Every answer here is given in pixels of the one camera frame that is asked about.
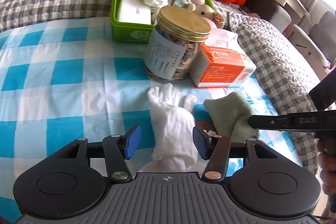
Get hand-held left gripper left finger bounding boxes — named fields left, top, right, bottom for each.
left=56, top=124, right=142, bottom=183

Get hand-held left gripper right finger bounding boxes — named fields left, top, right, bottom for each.
left=192, top=126, right=279, bottom=183

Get white chair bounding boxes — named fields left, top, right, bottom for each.
left=291, top=24, right=332, bottom=68

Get grey chair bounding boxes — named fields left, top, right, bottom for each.
left=308, top=10, right=336, bottom=63

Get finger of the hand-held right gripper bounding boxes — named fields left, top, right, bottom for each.
left=248, top=113, right=290, bottom=133

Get green plastic bin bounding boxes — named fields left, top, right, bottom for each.
left=110, top=0, right=217, bottom=44

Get person's right hand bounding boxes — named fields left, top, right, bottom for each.
left=316, top=139, right=336, bottom=198

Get orange and white tissue pack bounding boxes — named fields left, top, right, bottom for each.
left=189, top=28, right=257, bottom=89

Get glass jar with gold lid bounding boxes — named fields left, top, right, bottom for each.
left=143, top=6, right=212, bottom=80

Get grey quilted checked pillow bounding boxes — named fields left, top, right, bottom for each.
left=214, top=0, right=324, bottom=175

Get white foam block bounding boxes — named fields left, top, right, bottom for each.
left=117, top=0, right=152, bottom=25

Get white cotton glove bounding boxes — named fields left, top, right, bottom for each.
left=147, top=83, right=199, bottom=168

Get blue and white checked cloth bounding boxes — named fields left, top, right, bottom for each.
left=0, top=15, right=303, bottom=217

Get pink plush toy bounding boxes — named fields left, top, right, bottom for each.
left=187, top=0, right=225, bottom=29

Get pale green towel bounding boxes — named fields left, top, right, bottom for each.
left=204, top=91, right=259, bottom=139

